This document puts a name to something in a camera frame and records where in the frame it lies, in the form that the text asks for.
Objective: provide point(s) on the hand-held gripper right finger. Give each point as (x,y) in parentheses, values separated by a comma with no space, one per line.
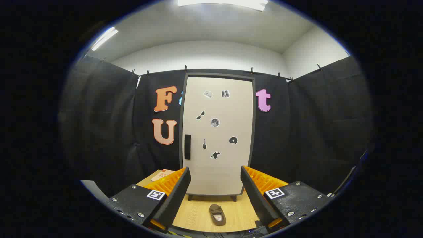
(256,198)

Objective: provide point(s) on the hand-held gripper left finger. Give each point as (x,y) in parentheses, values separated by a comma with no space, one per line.
(175,201)

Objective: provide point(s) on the brown fuzzy slipper shoe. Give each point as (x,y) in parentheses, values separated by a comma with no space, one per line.
(216,210)

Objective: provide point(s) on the dark grey shoe cabinet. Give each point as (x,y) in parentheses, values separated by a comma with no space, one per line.
(218,75)

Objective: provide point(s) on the beige book with orange print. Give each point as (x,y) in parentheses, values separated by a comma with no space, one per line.
(162,175)

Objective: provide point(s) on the grey table edge bar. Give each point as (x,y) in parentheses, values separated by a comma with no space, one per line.
(94,190)

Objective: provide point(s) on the black backdrop cloth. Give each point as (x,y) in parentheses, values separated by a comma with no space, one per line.
(109,132)

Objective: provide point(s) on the ceiling light panel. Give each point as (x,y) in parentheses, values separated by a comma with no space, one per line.
(224,2)
(104,38)

